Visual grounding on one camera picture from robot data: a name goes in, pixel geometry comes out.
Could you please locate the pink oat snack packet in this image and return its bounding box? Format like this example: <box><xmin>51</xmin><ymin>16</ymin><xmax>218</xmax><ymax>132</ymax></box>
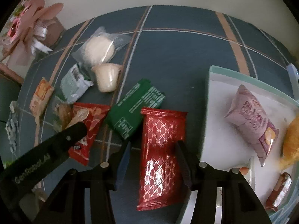
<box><xmin>225</xmin><ymin>84</ymin><xmax>279</xmax><ymax>167</ymax></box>

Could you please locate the blue plaid tablecloth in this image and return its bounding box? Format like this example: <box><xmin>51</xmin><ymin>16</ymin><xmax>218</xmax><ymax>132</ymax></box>
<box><xmin>1</xmin><ymin>6</ymin><xmax>298</xmax><ymax>223</ymax></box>

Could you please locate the wrapped yellow croissant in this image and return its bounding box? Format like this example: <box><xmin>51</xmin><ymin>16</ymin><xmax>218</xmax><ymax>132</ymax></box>
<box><xmin>279</xmin><ymin>115</ymin><xmax>299</xmax><ymax>170</ymax></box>

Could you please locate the pink paper flower bouquet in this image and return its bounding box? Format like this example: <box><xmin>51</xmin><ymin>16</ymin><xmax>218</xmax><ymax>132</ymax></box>
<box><xmin>1</xmin><ymin>0</ymin><xmax>63</xmax><ymax>66</ymax></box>

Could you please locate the clear bag white bun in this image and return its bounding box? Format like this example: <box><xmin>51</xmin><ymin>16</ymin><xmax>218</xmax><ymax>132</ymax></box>
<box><xmin>73</xmin><ymin>26</ymin><xmax>131</xmax><ymax>68</ymax></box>

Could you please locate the dark green snack packet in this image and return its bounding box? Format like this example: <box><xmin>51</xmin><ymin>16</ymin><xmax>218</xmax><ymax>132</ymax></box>
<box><xmin>105</xmin><ymin>79</ymin><xmax>165</xmax><ymax>139</ymax></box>

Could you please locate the mint green snack packet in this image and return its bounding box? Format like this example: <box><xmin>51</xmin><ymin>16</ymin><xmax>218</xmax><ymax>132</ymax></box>
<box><xmin>60</xmin><ymin>63</ymin><xmax>94</xmax><ymax>104</ymax></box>

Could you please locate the glass vase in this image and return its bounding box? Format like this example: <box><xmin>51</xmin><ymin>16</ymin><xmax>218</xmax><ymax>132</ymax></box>
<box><xmin>33</xmin><ymin>17</ymin><xmax>65</xmax><ymax>50</ymax></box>

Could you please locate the white jelly cup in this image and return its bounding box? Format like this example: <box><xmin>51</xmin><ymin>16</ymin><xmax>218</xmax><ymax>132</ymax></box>
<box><xmin>92</xmin><ymin>63</ymin><xmax>123</xmax><ymax>93</ymax></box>

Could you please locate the beige orange oat snack packet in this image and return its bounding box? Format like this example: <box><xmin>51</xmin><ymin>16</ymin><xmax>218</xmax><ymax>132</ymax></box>
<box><xmin>29</xmin><ymin>77</ymin><xmax>54</xmax><ymax>124</ymax></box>

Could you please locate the white power strip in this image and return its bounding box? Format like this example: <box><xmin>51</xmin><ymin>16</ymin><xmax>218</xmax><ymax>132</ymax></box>
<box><xmin>287</xmin><ymin>63</ymin><xmax>299</xmax><ymax>101</ymax></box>

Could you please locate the red biscuit snack packet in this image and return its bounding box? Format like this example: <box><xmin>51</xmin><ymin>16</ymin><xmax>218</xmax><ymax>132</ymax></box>
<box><xmin>66</xmin><ymin>102</ymin><xmax>110</xmax><ymax>166</ymax></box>

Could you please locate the pale green white tray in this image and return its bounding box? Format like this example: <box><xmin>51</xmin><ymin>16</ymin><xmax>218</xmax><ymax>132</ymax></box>
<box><xmin>175</xmin><ymin>65</ymin><xmax>299</xmax><ymax>224</ymax></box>

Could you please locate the brown chocolate bar packet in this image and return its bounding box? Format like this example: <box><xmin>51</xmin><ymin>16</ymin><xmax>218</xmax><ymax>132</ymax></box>
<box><xmin>265</xmin><ymin>172</ymin><xmax>292</xmax><ymax>212</ymax></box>

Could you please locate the red patterned snack packet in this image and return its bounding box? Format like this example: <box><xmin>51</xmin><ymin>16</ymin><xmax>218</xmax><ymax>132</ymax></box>
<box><xmin>136</xmin><ymin>107</ymin><xmax>187</xmax><ymax>211</ymax></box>

